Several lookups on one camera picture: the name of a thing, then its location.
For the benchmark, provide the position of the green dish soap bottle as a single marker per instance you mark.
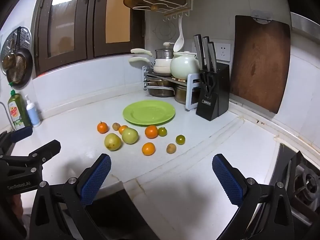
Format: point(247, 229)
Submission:
point(16, 112)

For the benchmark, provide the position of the black knife block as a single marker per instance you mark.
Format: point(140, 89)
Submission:
point(217, 92)

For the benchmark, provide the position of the steel range hood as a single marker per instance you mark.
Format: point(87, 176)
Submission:
point(305, 22)

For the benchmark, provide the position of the dark frying pan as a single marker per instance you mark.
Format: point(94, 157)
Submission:
point(21, 72)

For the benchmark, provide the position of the green plate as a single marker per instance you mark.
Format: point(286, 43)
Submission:
point(150, 112)

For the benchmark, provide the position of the black scissors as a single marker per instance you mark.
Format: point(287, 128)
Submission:
point(206, 80)

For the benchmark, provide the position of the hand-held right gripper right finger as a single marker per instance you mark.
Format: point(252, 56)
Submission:
point(227, 182)

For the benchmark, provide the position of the gas stove burner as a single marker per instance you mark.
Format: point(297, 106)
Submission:
point(302, 180)

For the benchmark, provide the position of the small brown fruit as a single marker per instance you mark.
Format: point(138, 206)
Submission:
point(171, 148)
point(116, 126)

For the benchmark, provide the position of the brown wooden cutting board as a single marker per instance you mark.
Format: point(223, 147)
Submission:
point(260, 65)

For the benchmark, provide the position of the white saucepan with steel rim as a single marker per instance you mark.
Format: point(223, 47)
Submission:
point(163, 55)

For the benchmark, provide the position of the corner pot rack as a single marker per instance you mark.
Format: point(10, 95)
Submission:
point(191, 90)

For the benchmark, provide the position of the brass skimmer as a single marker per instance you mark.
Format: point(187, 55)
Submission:
point(7, 61)

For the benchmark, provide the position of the white pump bottle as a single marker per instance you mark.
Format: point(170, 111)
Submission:
point(33, 115)

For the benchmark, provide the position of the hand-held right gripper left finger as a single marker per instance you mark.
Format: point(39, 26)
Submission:
point(96, 177)

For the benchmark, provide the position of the white ceramic pot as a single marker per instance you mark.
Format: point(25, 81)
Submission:
point(183, 65)

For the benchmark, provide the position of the perforated steel steamer plate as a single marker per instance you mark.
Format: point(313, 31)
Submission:
point(25, 35)

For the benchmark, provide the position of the white wall outlet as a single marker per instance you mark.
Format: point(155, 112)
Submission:
point(223, 51)

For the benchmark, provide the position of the dark brown window frame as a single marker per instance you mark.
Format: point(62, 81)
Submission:
point(90, 17)

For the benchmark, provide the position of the white ladle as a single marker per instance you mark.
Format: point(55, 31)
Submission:
point(179, 42)

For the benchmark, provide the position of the steel pot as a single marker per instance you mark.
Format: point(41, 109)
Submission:
point(180, 95)

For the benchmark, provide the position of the orange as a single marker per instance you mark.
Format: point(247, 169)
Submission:
point(102, 128)
point(151, 132)
point(148, 149)
point(122, 128)

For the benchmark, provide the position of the clear wall hook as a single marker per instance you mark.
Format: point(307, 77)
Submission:
point(261, 14)

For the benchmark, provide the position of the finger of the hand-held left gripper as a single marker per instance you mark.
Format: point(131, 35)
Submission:
point(22, 133)
point(47, 150)

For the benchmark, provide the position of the green tomato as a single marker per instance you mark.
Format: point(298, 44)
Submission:
point(180, 139)
point(162, 131)

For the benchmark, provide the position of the shallow white saucepan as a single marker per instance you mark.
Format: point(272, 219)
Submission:
point(161, 68)

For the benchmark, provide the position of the yellow-green apple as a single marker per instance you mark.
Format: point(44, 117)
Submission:
point(130, 135)
point(113, 142)

